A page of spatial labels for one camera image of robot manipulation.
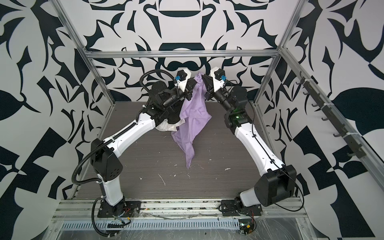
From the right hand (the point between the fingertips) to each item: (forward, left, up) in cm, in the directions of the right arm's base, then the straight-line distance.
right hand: (203, 74), depth 63 cm
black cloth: (0, +17, -28) cm, 33 cm away
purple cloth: (-4, +4, -18) cm, 19 cm away
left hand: (+2, +2, -1) cm, 3 cm away
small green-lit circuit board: (-48, -19, -51) cm, 73 cm away
